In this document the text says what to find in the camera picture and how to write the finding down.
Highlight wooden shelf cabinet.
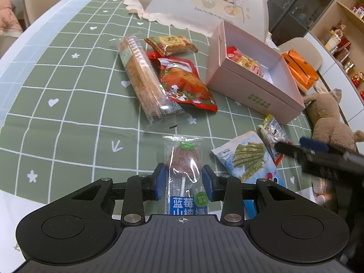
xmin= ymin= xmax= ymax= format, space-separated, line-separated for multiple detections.
xmin=304 ymin=0 xmax=364 ymax=121

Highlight red chicken snack packet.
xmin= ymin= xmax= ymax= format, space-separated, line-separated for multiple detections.
xmin=146 ymin=52 xmax=219 ymax=113

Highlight brown plush dog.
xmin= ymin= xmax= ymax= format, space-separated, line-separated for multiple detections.
xmin=302 ymin=84 xmax=364 ymax=152

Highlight red white snack packet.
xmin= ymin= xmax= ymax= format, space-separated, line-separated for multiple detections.
xmin=226 ymin=46 xmax=244 ymax=61

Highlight glass jar brown contents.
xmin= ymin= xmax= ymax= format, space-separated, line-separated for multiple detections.
xmin=334 ymin=47 xmax=350 ymax=63

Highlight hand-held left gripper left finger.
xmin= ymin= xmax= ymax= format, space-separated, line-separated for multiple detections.
xmin=65 ymin=163 xmax=167 ymax=227

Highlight small white snack packet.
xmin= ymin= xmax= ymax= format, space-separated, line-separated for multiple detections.
xmin=258 ymin=114 xmax=293 ymax=167

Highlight printed mesh food cover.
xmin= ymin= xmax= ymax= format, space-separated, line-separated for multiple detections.
xmin=108 ymin=0 xmax=269 ymax=39

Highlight pink cardboard box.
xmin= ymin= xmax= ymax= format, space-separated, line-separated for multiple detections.
xmin=205 ymin=20 xmax=306 ymax=126

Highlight long clear cracker packet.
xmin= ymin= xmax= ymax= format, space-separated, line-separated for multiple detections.
xmin=112 ymin=31 xmax=194 ymax=133

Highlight glass door cabinet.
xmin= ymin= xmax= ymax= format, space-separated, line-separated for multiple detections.
xmin=267 ymin=0 xmax=349 ymax=38

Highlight white yellow bottle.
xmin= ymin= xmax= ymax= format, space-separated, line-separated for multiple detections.
xmin=324 ymin=33 xmax=341 ymax=53

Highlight pink plush toy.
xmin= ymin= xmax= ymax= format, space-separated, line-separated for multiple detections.
xmin=312 ymin=176 xmax=335 ymax=205

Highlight orange plastic package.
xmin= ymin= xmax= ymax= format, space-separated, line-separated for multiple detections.
xmin=281 ymin=49 xmax=320 ymax=90

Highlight blue white seaweed packet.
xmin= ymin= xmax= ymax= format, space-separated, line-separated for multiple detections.
xmin=211 ymin=131 xmax=285 ymax=220

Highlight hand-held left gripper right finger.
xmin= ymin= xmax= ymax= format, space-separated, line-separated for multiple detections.
xmin=201 ymin=164 xmax=302 ymax=227

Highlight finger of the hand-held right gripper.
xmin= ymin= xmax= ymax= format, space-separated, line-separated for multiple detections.
xmin=299 ymin=136 xmax=348 ymax=157
xmin=274 ymin=142 xmax=315 ymax=164

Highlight yellow biscuit packet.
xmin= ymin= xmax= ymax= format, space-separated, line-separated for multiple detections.
xmin=144 ymin=35 xmax=199 ymax=57

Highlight pink padded jacket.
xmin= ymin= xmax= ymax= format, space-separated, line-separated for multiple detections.
xmin=0 ymin=0 xmax=23 ymax=35

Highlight clear lollipop packet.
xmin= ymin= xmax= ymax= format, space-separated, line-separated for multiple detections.
xmin=163 ymin=135 xmax=210 ymax=215

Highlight yellow red snack packet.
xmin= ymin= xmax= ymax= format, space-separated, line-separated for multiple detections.
xmin=240 ymin=55 xmax=265 ymax=77

